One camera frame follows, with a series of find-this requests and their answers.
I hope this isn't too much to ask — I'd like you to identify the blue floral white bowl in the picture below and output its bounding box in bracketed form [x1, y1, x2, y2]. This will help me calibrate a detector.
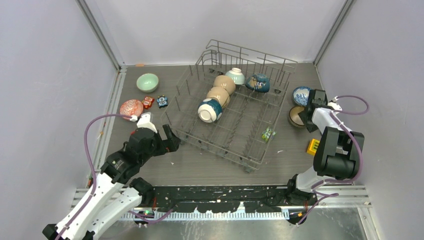
[292, 86, 311, 107]

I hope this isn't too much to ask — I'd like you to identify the brown ribbed bowl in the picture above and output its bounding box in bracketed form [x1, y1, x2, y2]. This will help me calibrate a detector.
[288, 106, 306, 129]

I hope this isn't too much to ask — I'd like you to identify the pale green celadon bowl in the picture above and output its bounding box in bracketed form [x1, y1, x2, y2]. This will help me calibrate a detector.
[136, 73, 159, 93]

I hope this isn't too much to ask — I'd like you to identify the grey wire dish rack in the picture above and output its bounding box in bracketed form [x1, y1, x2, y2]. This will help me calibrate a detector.
[161, 39, 298, 173]

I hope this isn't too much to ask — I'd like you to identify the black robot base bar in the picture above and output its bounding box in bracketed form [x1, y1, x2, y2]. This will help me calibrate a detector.
[139, 180, 317, 224]

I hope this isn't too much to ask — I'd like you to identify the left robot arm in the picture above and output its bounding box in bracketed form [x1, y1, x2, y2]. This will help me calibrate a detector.
[42, 123, 181, 240]

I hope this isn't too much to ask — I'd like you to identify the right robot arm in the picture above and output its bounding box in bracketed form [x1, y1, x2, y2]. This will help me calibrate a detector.
[285, 89, 365, 205]

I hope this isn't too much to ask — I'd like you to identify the red owl toy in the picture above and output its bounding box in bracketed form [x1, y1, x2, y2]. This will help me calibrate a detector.
[141, 96, 155, 110]

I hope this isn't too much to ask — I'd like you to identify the yellow toy block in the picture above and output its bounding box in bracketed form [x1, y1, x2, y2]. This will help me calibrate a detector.
[306, 138, 320, 156]

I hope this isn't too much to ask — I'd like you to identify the teal and white bowl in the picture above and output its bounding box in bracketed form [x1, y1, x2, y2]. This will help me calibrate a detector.
[197, 98, 223, 123]

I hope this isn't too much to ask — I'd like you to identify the dark teal painted bowl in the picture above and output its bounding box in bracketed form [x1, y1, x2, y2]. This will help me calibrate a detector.
[245, 73, 271, 93]

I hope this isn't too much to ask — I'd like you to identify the green owl toy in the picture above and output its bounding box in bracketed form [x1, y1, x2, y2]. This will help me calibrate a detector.
[261, 127, 276, 143]

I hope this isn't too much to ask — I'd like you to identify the beige bowl lower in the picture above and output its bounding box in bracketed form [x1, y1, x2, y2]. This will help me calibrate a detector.
[206, 86, 230, 109]

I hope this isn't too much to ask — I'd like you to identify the beige bowl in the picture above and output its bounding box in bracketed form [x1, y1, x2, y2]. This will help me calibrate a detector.
[206, 86, 230, 109]
[213, 75, 236, 95]

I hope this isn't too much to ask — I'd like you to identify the beige bowl upper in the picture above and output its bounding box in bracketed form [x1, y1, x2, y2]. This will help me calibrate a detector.
[213, 75, 236, 95]

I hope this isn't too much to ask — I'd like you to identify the light green striped bowl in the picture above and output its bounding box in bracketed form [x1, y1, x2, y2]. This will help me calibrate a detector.
[225, 67, 245, 85]

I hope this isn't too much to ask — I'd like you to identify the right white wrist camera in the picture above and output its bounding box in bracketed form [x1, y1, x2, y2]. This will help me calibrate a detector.
[327, 96, 343, 113]

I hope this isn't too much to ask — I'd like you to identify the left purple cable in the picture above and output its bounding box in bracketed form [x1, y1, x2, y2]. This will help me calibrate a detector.
[54, 113, 176, 240]

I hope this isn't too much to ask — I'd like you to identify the purple cable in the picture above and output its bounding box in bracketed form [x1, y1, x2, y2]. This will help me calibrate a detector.
[54, 113, 176, 240]
[296, 95, 371, 226]

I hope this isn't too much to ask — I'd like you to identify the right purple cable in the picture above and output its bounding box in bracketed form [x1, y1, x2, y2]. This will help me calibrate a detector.
[296, 95, 371, 226]

